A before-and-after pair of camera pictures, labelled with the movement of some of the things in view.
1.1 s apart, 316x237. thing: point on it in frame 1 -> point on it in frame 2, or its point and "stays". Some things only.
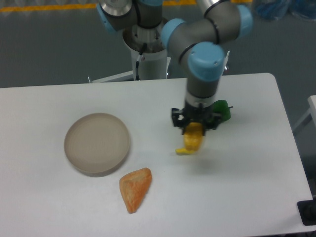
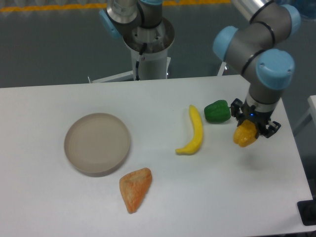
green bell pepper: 221,106 stays
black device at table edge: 307,211 stays
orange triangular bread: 134,186 stays
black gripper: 190,113 -> 259,118
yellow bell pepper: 193,136 -> 245,133
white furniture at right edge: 312,110 stays
